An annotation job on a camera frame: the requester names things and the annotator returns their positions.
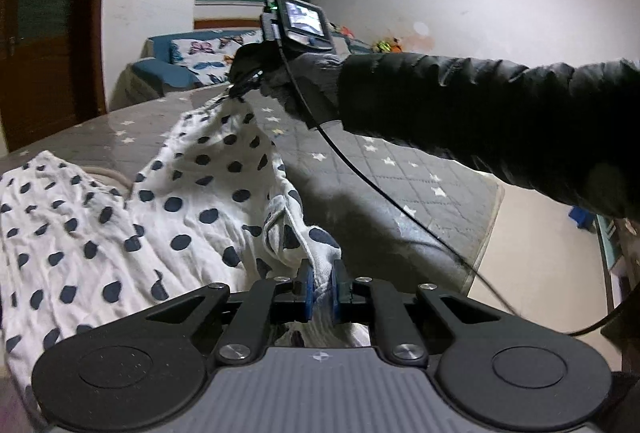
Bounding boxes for blue sofa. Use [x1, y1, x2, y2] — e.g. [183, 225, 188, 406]
[112, 27, 381, 111]

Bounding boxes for person's right hand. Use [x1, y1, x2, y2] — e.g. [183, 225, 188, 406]
[257, 52, 346, 126]

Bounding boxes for white polka dot garment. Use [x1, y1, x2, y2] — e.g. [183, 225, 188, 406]
[0, 98, 371, 394]

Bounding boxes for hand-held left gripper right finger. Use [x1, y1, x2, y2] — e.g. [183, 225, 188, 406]
[330, 259, 501, 366]

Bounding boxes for butterfly printed blanket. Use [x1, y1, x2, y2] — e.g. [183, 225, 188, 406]
[170, 30, 266, 86]

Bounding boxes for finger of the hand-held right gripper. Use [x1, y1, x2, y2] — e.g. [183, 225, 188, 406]
[227, 72, 265, 100]

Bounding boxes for person's right forearm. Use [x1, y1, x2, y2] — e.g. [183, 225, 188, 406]
[337, 52, 640, 219]

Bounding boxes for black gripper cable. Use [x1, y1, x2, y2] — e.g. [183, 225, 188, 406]
[277, 40, 626, 336]

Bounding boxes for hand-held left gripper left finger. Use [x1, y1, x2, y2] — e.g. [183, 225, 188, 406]
[145, 259, 316, 366]

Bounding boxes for brown wooden door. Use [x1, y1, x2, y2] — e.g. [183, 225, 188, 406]
[0, 0, 113, 154]

